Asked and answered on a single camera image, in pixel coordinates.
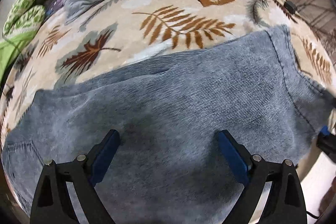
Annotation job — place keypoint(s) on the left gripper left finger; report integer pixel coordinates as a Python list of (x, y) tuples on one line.
[(52, 202)]

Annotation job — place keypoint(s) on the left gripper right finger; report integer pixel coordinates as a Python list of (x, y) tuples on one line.
[(285, 202)]

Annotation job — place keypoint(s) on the blue denim pants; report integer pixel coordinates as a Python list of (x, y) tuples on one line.
[(168, 111)]

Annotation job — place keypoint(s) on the black charger adapter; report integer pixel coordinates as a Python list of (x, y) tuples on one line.
[(290, 6)]

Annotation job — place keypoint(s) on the green patterned quilt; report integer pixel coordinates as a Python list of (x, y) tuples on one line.
[(22, 24)]

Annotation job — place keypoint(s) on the leaf pattern beige blanket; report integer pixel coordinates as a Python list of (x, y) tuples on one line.
[(118, 33)]

